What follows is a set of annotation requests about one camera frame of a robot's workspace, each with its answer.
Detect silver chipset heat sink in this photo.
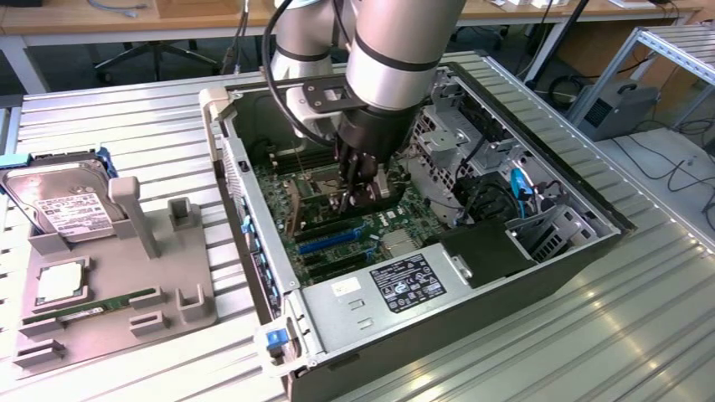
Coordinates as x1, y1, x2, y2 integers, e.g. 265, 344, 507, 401
381, 232, 416, 257

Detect hard disk with blue carrier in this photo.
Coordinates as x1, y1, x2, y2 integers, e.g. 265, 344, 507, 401
0, 144, 128, 245

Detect silver disk bay cage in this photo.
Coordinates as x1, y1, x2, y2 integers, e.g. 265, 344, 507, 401
412, 104, 507, 229

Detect grey parts rack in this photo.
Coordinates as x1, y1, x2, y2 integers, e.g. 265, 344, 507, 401
10, 175, 218, 381

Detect grey box unit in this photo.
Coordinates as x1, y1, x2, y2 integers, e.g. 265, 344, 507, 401
579, 80, 661, 142

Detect black chair base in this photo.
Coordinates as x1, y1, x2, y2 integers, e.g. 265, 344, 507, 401
92, 39, 220, 83

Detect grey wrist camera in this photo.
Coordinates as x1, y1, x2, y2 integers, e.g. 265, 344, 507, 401
285, 77, 360, 142

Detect light blue cable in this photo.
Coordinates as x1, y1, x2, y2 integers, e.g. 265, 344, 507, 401
86, 0, 148, 18

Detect aluminium slat frame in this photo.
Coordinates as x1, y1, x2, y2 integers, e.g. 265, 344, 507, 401
564, 23, 715, 131

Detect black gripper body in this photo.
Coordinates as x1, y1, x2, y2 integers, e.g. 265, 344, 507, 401
333, 106, 417, 163

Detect black RAM slot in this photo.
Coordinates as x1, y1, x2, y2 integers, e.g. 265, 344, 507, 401
268, 142, 336, 157
273, 155, 340, 173
272, 150, 340, 168
270, 147, 338, 162

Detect hanging black cable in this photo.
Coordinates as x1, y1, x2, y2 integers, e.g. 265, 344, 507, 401
221, 0, 250, 75

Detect silver CPU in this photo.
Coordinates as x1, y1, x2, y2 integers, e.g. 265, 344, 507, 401
33, 263, 88, 305

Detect green motherboard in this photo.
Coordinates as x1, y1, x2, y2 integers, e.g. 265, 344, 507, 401
248, 137, 451, 290

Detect long black expansion slot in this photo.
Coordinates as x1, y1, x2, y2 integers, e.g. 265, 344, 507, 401
305, 253, 375, 281
292, 224, 365, 245

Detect Nvidia Quadro graphics card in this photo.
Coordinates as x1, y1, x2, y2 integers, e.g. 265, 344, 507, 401
282, 165, 408, 245

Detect CPU socket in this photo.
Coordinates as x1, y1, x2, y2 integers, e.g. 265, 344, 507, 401
304, 166, 341, 198

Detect blue expansion slot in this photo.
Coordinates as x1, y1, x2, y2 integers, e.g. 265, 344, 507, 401
297, 233, 364, 255

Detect black air shroud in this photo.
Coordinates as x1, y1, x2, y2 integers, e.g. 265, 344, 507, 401
423, 219, 540, 290

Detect silver power supply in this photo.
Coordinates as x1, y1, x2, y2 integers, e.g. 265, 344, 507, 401
289, 243, 476, 355

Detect black camera cable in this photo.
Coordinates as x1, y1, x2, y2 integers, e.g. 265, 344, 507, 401
260, 0, 336, 147

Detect green RAM stick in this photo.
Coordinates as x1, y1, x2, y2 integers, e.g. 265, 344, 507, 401
21, 288, 157, 324

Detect wooden desk with white legs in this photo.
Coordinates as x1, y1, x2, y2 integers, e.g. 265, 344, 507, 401
455, 0, 703, 83
0, 0, 280, 95

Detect blue SATA wire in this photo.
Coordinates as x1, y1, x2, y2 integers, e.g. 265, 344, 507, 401
508, 167, 532, 221

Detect open black PC case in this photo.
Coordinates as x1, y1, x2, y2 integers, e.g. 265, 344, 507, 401
198, 61, 637, 402

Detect perforated silver disk bay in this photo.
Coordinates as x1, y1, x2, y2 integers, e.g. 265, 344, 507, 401
505, 200, 596, 263

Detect thin locking lever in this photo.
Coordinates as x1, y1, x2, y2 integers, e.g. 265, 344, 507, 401
289, 139, 309, 180

